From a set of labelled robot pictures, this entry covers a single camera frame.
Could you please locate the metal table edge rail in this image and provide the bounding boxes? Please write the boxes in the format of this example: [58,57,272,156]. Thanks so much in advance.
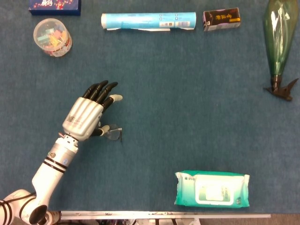
[60,210,271,221]

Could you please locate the black wire-frame eyeglasses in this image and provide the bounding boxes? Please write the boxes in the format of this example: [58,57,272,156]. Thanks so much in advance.
[97,120,124,143]

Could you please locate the small black carton box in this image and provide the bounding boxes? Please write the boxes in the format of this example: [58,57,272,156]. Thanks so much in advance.
[202,7,241,32]

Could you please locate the dark blue floral box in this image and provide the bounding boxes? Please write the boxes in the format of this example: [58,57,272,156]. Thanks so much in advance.
[28,0,82,16]

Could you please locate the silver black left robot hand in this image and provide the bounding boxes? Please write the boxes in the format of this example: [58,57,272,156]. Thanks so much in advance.
[61,80,123,142]

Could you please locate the green white wet wipes pack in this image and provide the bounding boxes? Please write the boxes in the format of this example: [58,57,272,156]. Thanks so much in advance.
[174,170,250,208]

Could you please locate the green spray bottle black trigger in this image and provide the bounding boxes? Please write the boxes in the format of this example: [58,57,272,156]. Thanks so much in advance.
[262,0,300,102]

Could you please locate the blue felt table cloth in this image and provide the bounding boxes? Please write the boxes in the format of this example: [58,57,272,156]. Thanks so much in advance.
[0,0,300,215]

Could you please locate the light blue paper roll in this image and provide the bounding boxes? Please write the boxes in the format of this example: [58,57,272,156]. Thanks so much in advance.
[101,12,197,32]

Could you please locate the clear jar of colourful clips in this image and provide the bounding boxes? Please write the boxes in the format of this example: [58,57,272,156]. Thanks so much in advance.
[33,18,73,58]

